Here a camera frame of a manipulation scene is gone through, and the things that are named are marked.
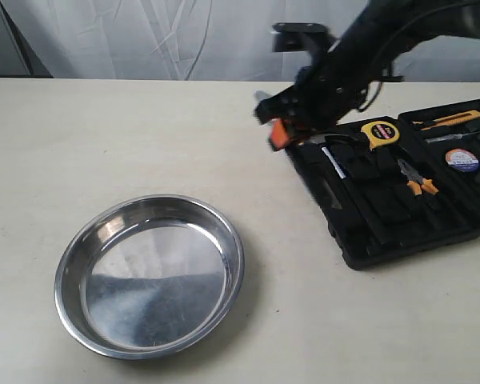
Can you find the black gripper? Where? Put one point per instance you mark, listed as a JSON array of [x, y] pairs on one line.
[[324, 90]]

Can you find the silver adjustable wrench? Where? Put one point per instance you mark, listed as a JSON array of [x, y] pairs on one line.
[[261, 95]]

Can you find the black plastic tool case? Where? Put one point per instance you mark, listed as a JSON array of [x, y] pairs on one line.
[[376, 175]]

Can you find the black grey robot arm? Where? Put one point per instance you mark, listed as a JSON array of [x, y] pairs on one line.
[[387, 29]]

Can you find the yellow tape measure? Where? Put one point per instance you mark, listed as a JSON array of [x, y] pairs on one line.
[[380, 133]]

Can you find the white backdrop curtain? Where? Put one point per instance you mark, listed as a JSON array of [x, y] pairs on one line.
[[165, 40]]

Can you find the test pen screwdriver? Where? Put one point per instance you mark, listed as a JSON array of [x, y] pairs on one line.
[[451, 137]]

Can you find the electrical tape roll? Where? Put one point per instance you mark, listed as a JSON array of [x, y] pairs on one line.
[[462, 160]]

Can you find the yellow utility knife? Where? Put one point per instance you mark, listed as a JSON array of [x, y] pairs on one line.
[[451, 120]]

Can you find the round stainless steel tray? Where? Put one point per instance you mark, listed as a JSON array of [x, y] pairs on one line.
[[149, 277]]

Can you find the claw hammer black handle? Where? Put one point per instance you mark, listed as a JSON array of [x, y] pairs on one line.
[[373, 222]]

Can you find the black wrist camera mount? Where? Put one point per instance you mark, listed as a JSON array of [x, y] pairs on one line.
[[313, 38]]

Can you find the yellow handled pliers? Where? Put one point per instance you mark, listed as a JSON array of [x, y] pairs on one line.
[[423, 189]]

